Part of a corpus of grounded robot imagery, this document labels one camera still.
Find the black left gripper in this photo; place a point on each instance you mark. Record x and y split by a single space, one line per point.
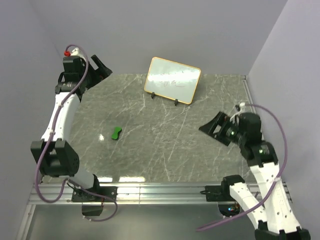
101 72

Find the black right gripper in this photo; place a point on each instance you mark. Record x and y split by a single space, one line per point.
221 118

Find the yellow framed whiteboard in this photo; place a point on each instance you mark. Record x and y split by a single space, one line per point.
172 80

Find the green whiteboard eraser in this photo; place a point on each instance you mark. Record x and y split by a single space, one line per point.
116 133

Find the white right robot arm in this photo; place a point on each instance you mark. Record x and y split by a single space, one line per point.
273 217

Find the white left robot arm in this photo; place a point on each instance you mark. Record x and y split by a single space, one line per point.
53 153

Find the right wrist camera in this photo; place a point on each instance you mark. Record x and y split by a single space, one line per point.
250 124

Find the aluminium right side rail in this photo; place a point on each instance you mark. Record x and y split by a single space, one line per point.
248 93

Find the aluminium rail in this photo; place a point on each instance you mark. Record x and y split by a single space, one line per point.
248 93
139 193

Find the wire whiteboard stand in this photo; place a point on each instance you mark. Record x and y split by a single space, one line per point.
153 95

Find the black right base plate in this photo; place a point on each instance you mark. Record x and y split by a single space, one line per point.
217 193

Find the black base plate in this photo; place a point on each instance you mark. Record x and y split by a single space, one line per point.
102 194
217 193

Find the aluminium front rail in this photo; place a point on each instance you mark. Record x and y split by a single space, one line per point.
139 193

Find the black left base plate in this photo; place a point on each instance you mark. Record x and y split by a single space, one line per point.
102 194

